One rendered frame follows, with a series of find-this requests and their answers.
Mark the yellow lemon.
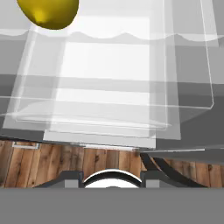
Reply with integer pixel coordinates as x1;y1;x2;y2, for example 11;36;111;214
16;0;80;31

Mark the clear wavy-edged fridge shelf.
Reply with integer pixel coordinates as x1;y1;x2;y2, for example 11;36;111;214
0;0;224;42

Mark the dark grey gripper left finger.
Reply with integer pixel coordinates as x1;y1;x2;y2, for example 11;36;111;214
34;170;85;189

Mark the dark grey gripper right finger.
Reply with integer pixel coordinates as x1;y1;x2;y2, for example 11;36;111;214
140;170;191;189

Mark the white and black round object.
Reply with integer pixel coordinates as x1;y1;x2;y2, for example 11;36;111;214
82;168;144;189

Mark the grey fridge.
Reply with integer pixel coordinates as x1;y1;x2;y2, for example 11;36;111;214
0;0;224;165

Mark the clear fridge drawer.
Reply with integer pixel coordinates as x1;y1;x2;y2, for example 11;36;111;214
2;27;182;151

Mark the black curved bar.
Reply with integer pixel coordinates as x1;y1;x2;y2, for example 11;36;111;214
139;152;208;188

